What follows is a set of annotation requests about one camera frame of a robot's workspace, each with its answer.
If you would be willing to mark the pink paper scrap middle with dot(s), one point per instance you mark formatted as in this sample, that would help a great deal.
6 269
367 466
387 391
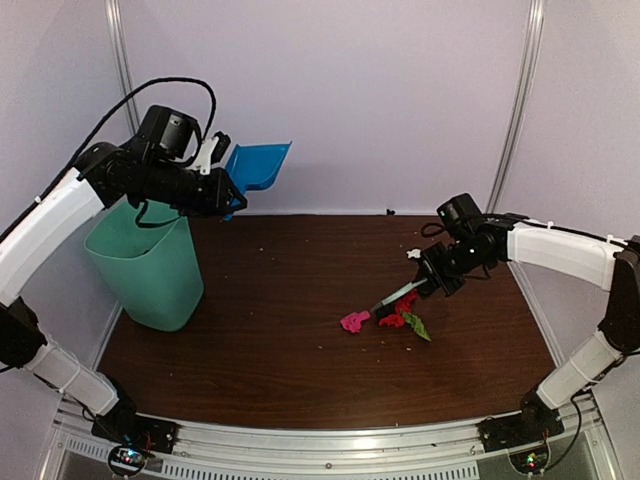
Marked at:
353 322

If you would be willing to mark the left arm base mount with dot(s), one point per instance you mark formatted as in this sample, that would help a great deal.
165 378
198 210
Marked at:
123 424

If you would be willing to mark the aluminium front frame rail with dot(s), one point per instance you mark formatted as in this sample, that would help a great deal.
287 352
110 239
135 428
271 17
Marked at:
451 450

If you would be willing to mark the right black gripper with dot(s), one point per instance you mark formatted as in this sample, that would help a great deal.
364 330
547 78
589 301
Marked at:
428 267

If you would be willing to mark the left aluminium corner post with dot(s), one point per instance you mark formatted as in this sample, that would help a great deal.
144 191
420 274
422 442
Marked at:
118 43

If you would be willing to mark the white scrap far back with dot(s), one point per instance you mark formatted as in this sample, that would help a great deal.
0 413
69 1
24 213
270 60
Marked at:
413 254

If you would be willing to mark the blue plastic dustpan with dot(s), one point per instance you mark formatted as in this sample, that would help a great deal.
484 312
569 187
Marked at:
254 168

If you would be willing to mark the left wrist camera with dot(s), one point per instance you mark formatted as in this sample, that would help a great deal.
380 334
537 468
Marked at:
211 152

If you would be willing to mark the aluminium corner post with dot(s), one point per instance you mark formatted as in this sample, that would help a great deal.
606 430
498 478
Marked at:
118 43
532 43

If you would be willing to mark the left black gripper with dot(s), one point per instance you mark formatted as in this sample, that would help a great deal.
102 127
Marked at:
215 203

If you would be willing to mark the green plastic trash bin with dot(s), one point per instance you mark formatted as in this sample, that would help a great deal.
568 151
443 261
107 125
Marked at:
153 272

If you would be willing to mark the red scrap upper centre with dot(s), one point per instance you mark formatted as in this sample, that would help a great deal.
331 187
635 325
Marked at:
394 320

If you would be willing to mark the right aluminium corner post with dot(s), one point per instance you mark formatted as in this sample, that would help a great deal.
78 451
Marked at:
532 43

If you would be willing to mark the mint green hand brush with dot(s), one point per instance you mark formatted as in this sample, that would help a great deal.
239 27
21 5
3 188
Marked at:
401 292

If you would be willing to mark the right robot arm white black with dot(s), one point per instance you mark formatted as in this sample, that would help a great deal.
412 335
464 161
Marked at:
607 263

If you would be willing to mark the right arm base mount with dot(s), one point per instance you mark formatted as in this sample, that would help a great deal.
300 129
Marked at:
533 423

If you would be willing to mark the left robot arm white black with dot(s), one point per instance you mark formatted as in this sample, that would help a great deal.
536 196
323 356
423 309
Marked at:
79 196

